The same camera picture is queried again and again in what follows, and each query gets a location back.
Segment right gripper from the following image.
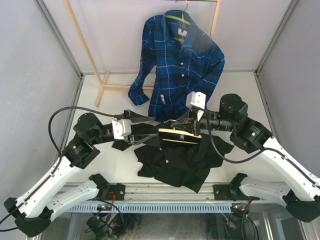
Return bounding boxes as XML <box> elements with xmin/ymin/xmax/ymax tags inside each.
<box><xmin>170</xmin><ymin>107</ymin><xmax>235</xmax><ymax>138</ymax></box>

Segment cream wooden hanger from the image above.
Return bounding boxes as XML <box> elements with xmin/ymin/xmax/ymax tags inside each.
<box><xmin>158</xmin><ymin>120</ymin><xmax>202</xmax><ymax>145</ymax></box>

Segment black shirt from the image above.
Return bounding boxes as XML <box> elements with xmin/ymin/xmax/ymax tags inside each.
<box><xmin>111</xmin><ymin>119</ymin><xmax>235</xmax><ymax>194</ymax></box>

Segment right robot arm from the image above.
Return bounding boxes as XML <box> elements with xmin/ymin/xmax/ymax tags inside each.
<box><xmin>171</xmin><ymin>92</ymin><xmax>320</xmax><ymax>223</ymax></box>

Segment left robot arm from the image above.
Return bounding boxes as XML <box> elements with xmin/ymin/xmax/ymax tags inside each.
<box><xmin>3</xmin><ymin>107</ymin><xmax>153</xmax><ymax>238</ymax></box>

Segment blue plaid shirt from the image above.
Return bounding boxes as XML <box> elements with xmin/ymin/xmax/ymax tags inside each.
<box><xmin>128</xmin><ymin>9</ymin><xmax>225</xmax><ymax>122</ymax></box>

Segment green hanger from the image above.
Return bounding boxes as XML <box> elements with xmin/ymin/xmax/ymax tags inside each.
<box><xmin>166</xmin><ymin>0</ymin><xmax>191</xmax><ymax>26</ymax></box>

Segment wooden clothes rack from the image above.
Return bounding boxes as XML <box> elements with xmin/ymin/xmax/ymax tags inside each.
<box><xmin>62</xmin><ymin>0</ymin><xmax>222</xmax><ymax>108</ymax></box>

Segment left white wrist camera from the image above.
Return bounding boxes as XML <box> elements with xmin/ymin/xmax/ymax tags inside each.
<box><xmin>111</xmin><ymin>119</ymin><xmax>124</xmax><ymax>140</ymax></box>

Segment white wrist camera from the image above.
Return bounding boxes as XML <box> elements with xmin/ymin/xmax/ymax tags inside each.
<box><xmin>111</xmin><ymin>119</ymin><xmax>124</xmax><ymax>140</ymax></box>
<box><xmin>185</xmin><ymin>91</ymin><xmax>206</xmax><ymax>110</ymax></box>

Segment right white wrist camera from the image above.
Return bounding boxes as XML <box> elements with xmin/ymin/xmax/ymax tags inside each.
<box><xmin>185</xmin><ymin>91</ymin><xmax>206</xmax><ymax>110</ymax></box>

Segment right black camera cable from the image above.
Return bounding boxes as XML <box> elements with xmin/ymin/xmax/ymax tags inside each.
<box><xmin>206</xmin><ymin>117</ymin><xmax>266</xmax><ymax>164</ymax></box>

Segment black camera cable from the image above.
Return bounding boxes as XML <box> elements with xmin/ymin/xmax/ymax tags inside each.
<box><xmin>206</xmin><ymin>117</ymin><xmax>266</xmax><ymax>164</ymax></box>
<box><xmin>0</xmin><ymin>106</ymin><xmax>126</xmax><ymax>231</ymax></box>

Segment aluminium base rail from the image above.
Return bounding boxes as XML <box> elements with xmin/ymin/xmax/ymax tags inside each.
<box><xmin>57</xmin><ymin>181</ymin><xmax>310</xmax><ymax>204</ymax></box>

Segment left black mount plate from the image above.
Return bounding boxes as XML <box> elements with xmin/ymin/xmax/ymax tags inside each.
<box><xmin>99</xmin><ymin>183</ymin><xmax>126</xmax><ymax>202</ymax></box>

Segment black mount plate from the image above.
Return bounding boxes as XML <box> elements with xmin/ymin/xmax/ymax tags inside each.
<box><xmin>213</xmin><ymin>184</ymin><xmax>237</xmax><ymax>201</ymax></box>
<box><xmin>99</xmin><ymin>183</ymin><xmax>126</xmax><ymax>202</ymax></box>

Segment right black mount plate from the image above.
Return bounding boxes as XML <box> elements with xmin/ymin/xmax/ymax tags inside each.
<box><xmin>213</xmin><ymin>184</ymin><xmax>237</xmax><ymax>201</ymax></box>

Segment blue slotted cable duct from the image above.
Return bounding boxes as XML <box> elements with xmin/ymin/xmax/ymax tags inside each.
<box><xmin>67</xmin><ymin>202</ymin><xmax>232</xmax><ymax>214</ymax></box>

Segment left black camera cable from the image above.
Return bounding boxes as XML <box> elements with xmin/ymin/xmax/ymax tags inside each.
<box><xmin>0</xmin><ymin>106</ymin><xmax>126</xmax><ymax>231</ymax></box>

